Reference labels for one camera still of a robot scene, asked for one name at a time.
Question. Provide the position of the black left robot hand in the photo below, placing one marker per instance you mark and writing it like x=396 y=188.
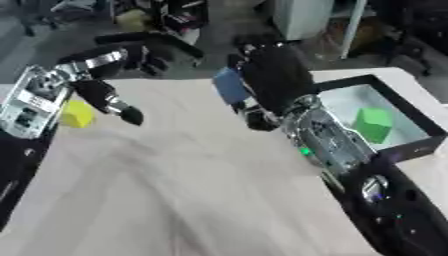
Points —
x=96 y=91

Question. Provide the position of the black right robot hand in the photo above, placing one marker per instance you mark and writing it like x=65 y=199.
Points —
x=277 y=76

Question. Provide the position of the blue block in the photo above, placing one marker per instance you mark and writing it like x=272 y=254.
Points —
x=231 y=85

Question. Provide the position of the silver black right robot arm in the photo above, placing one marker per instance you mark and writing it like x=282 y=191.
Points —
x=338 y=143

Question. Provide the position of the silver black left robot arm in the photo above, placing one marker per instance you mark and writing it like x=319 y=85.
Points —
x=32 y=100

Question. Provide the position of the black box white inside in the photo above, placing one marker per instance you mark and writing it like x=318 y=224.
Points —
x=423 y=118

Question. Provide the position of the yellow cube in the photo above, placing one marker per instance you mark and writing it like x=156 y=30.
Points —
x=77 y=115

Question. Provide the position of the white cabinet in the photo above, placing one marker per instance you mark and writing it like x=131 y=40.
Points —
x=306 y=16

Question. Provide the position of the yellow bag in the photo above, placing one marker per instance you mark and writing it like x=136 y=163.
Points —
x=133 y=20

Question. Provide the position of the green cube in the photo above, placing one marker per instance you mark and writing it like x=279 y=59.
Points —
x=373 y=125

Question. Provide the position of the black office chair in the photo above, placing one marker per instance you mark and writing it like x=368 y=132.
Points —
x=408 y=30

